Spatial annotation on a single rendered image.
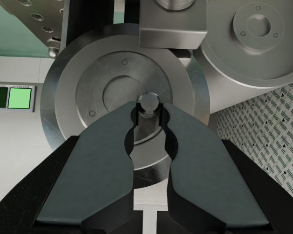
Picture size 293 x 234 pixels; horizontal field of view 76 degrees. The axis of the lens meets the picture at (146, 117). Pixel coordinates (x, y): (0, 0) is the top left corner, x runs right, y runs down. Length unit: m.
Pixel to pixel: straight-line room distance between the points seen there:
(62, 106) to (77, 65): 0.04
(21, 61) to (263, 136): 3.47
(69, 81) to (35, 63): 3.29
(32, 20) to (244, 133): 0.48
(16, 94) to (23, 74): 2.91
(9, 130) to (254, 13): 0.56
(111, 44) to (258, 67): 0.13
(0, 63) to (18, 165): 3.22
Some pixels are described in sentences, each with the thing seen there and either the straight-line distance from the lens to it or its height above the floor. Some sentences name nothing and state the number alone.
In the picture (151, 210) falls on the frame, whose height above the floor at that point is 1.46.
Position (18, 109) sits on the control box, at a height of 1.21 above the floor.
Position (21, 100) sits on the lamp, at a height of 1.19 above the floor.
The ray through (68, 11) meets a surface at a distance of 0.22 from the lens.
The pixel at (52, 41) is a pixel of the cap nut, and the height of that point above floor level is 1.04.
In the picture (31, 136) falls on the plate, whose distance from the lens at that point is 0.56.
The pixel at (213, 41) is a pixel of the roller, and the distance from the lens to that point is 0.20.
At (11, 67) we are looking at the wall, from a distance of 3.62.
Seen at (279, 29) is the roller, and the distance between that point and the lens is 0.23.
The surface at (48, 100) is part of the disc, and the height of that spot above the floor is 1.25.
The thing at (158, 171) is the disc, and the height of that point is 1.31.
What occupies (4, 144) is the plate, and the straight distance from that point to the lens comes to 0.59.
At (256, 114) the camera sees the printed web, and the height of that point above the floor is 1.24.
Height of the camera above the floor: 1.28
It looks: 7 degrees down
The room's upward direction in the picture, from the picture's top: 178 degrees counter-clockwise
